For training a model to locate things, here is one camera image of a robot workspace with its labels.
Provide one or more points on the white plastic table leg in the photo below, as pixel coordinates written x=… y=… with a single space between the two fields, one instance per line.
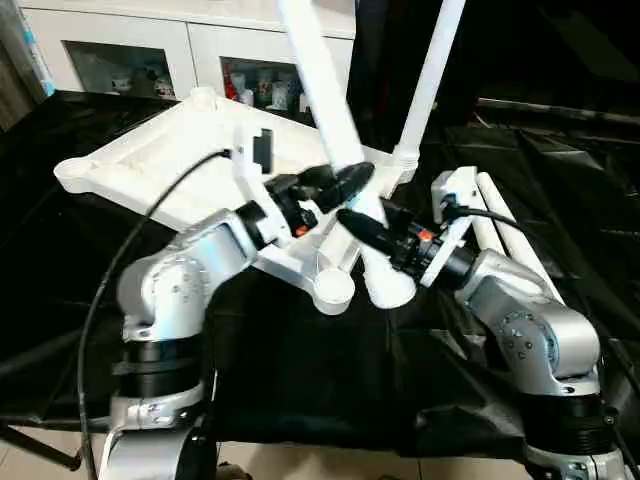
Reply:
x=430 y=75
x=325 y=100
x=487 y=200
x=510 y=225

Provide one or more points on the white plastic table top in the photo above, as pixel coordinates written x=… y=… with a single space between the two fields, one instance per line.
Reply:
x=165 y=145

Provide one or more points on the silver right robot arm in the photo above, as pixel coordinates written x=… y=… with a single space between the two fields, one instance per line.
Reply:
x=540 y=330

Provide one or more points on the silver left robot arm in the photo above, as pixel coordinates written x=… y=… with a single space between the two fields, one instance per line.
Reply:
x=165 y=290

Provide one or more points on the small white cup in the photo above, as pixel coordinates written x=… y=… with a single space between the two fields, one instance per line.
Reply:
x=246 y=97
x=280 y=97

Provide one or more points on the red cabinet item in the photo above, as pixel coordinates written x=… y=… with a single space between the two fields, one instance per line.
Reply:
x=230 y=85

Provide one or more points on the black plastic table mat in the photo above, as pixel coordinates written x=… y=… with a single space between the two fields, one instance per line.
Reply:
x=300 y=375

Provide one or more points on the long dark metal rod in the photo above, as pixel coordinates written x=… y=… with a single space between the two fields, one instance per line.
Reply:
x=560 y=112

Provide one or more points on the white glass-door cabinet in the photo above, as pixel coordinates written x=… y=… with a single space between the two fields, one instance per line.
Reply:
x=150 y=35

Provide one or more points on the large black backdrop sheet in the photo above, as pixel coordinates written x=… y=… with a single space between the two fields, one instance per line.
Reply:
x=525 y=50

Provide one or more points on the small dark brown object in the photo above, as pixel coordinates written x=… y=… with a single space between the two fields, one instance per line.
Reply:
x=232 y=472

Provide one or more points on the beige curtain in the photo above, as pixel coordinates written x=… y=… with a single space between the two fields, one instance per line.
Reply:
x=15 y=85

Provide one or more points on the black floor stand bar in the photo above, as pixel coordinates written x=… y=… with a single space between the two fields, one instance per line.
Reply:
x=45 y=447

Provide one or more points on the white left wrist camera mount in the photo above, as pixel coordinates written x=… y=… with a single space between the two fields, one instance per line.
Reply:
x=250 y=170

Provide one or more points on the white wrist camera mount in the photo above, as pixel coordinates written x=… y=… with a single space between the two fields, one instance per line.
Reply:
x=457 y=195
x=250 y=170

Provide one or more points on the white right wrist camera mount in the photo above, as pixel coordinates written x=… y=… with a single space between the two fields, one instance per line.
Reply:
x=457 y=195

